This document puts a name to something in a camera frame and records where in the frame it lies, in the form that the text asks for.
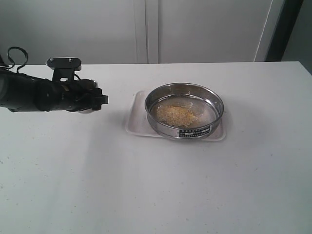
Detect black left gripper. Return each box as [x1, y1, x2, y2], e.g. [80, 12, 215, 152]
[34, 79, 109, 112]

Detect white cabinet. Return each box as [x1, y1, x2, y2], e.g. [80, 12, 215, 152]
[0, 0, 285, 64]

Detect yellow and white grain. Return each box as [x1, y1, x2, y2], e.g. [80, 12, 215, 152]
[156, 106, 197, 127]

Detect round stainless steel sieve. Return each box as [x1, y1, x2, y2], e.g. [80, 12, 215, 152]
[145, 83, 225, 140]

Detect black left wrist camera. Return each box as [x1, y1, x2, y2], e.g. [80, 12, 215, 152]
[46, 57, 81, 82]

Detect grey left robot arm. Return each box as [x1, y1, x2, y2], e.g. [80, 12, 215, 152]
[0, 68, 109, 112]

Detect white plastic tray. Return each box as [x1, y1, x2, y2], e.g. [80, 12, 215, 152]
[124, 90, 226, 142]

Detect stainless steel cup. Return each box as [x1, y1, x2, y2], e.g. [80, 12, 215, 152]
[78, 79, 98, 114]

